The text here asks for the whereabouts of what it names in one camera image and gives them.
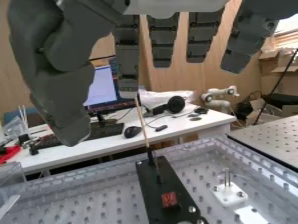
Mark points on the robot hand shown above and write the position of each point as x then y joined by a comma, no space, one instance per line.
58,66

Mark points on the computer screen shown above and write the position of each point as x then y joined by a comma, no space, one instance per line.
102,86

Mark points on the black keyboard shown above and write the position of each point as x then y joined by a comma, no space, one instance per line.
104,130

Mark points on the black mouse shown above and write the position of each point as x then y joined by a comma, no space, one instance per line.
132,131

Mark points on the thin stick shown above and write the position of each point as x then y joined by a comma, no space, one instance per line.
144,133

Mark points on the red tray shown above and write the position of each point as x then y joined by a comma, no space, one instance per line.
9,154

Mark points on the black headphones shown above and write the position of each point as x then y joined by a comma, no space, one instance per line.
176,104

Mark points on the white desk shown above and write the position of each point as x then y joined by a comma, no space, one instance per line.
178,128

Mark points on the clear box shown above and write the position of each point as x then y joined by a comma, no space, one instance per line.
88,176

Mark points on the small white jointed device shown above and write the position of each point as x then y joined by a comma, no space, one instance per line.
217,96

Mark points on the black plate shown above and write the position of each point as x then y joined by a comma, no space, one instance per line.
167,186

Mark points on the white base with metal pin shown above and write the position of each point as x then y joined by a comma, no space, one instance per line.
229,195

